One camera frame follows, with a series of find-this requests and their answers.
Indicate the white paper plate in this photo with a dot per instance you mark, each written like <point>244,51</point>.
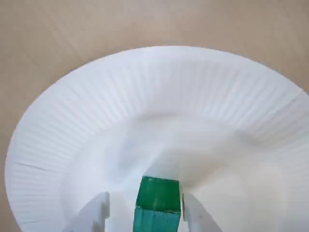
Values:
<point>154,108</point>

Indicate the green cube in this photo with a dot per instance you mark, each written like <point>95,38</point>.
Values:
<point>158,195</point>

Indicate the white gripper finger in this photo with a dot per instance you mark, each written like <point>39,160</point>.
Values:
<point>94,212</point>
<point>195,212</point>

